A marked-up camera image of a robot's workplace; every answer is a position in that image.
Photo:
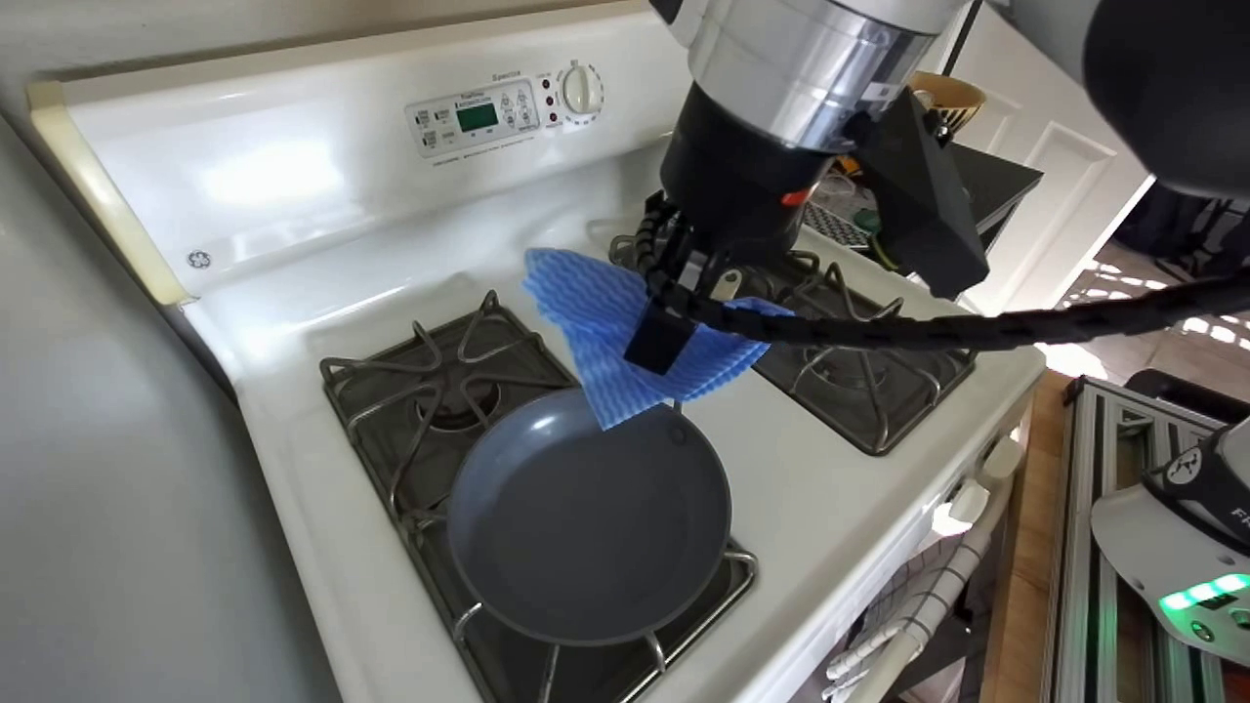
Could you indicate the grey refrigerator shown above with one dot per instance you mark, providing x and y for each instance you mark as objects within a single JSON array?
[{"x": 107, "y": 488}]

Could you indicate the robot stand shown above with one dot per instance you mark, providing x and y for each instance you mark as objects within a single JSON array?
[{"x": 1084, "y": 547}]

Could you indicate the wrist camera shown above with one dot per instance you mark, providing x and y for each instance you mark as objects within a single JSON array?
[{"x": 923, "y": 210}]

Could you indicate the checked dish towel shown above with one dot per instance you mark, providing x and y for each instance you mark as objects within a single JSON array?
[{"x": 913, "y": 605}]

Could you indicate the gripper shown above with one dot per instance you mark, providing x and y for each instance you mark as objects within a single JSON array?
[{"x": 742, "y": 186}]

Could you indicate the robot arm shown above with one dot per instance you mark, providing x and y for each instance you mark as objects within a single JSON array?
[{"x": 811, "y": 68}]

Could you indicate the white door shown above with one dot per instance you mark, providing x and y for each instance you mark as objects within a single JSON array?
[{"x": 1064, "y": 166}]

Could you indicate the black burner grate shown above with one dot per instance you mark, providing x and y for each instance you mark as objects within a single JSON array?
[
  {"x": 869, "y": 391},
  {"x": 410, "y": 391}
]

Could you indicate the white stove knob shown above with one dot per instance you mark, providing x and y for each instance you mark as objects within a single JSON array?
[
  {"x": 1003, "y": 459},
  {"x": 581, "y": 90},
  {"x": 968, "y": 504}
]

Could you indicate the grey frying pan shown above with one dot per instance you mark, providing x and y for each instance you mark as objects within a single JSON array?
[{"x": 586, "y": 527}]

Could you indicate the white gas stove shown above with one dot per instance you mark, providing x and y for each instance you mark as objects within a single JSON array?
[{"x": 322, "y": 205}]

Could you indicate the yellow bowl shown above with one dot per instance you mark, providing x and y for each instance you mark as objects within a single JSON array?
[{"x": 952, "y": 98}]

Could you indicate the blue wipe towel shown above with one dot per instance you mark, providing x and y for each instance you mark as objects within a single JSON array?
[{"x": 586, "y": 303}]

